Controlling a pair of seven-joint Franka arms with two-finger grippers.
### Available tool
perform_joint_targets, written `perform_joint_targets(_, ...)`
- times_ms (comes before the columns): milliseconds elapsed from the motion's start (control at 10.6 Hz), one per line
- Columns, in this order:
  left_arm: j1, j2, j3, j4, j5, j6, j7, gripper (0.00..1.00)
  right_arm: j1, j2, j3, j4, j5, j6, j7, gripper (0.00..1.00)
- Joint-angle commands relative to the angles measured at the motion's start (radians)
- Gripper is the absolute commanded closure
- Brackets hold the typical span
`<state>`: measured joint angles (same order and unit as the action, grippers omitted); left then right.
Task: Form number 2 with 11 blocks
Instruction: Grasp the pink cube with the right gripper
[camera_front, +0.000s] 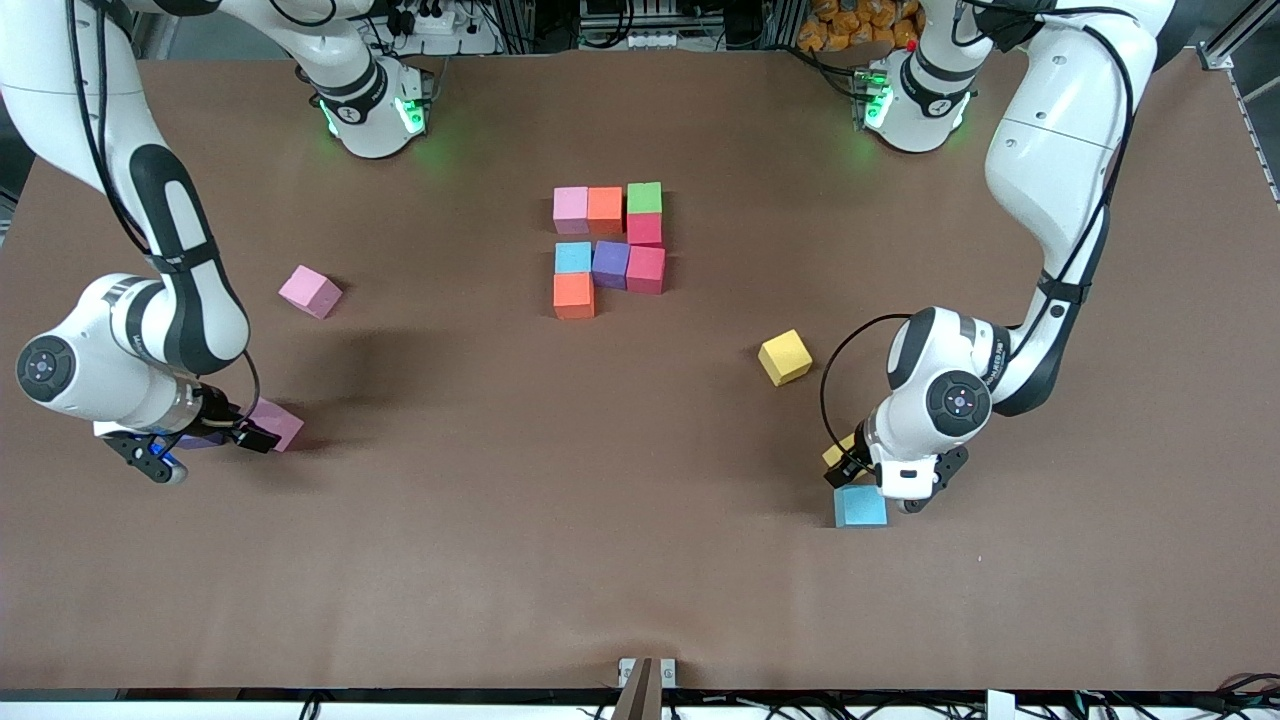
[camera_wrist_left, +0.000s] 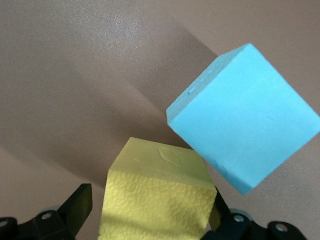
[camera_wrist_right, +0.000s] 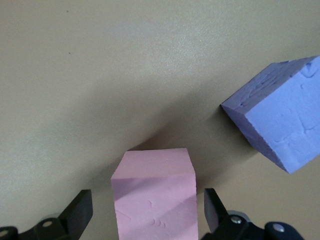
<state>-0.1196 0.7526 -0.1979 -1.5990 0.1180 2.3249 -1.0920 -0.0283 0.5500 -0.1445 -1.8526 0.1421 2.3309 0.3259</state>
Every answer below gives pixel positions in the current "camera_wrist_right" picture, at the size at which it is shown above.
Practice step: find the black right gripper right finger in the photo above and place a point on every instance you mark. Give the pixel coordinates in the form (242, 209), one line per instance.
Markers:
(232, 228)

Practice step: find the pink foam cube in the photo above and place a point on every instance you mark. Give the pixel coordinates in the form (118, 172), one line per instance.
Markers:
(155, 195)

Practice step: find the brown table mat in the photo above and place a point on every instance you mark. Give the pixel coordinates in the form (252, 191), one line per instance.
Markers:
(100, 75)

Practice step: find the purple foam cube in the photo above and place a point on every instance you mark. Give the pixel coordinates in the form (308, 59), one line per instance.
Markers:
(282, 115)

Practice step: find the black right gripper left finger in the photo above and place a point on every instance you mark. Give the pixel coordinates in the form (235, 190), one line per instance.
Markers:
(67, 222)

